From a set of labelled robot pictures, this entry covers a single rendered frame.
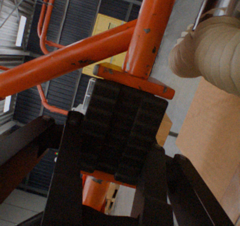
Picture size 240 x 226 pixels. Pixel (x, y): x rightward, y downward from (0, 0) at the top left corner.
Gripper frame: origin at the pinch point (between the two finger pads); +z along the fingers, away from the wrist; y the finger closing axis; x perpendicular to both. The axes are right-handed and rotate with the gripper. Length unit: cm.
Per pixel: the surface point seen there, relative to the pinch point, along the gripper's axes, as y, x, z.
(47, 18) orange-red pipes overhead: -308, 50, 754
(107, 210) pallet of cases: 107, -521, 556
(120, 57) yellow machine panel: -7, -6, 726
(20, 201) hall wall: -339, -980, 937
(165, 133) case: 55, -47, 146
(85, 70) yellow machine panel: -118, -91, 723
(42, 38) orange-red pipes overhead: -309, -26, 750
